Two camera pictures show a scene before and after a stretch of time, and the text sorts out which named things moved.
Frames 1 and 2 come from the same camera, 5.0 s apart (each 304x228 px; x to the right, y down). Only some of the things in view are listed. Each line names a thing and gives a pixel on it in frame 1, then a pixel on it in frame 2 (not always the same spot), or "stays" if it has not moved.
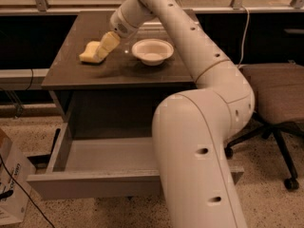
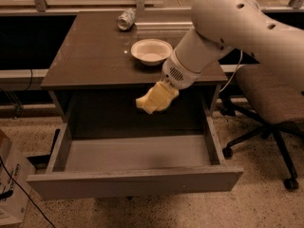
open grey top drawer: [101, 167] stays
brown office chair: [278, 106] stays
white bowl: [152, 51] stays
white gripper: [122, 24] -> [175, 74]
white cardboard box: [17, 175] stays
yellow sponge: [94, 52] -> [157, 98]
